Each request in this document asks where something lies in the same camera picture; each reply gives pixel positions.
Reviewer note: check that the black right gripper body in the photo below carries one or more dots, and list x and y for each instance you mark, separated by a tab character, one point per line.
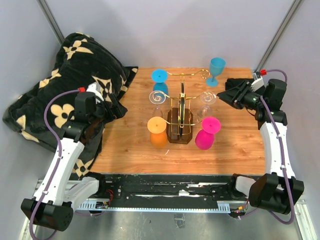
247	97

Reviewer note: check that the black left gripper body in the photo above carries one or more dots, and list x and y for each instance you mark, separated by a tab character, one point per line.
110	114

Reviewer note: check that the clear wine glass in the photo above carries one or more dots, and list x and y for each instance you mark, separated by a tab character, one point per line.
208	98
157	98

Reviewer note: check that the blue wine glass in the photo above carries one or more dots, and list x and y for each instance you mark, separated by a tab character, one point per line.
216	67
159	76

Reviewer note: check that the pink wine glass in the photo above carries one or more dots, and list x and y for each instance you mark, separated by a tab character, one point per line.
206	136

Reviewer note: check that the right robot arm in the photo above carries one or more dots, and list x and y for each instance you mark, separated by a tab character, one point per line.
277	190

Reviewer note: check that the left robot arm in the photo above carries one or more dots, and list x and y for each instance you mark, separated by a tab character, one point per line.
51	205

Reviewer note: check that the orange wine glass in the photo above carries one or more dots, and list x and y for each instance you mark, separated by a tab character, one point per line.
157	128

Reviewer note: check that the gold wine glass rack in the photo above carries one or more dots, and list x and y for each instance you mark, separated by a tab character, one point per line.
179	120

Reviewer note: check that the black cloth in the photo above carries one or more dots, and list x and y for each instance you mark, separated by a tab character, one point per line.
233	82

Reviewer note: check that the black floral blanket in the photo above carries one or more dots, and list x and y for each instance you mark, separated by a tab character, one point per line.
79	62

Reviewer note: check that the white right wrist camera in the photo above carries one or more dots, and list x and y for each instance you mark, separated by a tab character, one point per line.
258	81

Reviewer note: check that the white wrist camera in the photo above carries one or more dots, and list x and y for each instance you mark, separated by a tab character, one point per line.
258	81
95	88

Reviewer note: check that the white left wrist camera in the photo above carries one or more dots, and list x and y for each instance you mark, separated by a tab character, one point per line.
95	88

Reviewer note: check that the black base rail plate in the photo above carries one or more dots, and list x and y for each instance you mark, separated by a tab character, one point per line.
166	193

